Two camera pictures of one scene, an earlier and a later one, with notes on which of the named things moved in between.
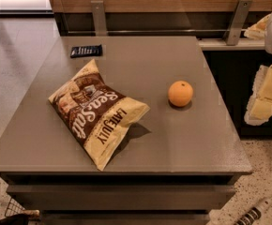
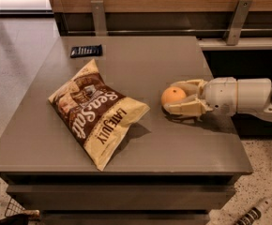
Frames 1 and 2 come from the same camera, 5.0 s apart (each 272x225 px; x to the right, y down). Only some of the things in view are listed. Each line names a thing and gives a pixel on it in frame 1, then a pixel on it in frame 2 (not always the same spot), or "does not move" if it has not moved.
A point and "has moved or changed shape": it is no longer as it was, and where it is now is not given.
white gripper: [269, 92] → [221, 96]
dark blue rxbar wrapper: [86, 51] does not move
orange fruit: [180, 93] has moved or changed shape
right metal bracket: [237, 21] does not move
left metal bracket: [98, 18] does not move
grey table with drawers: [175, 166] does not move
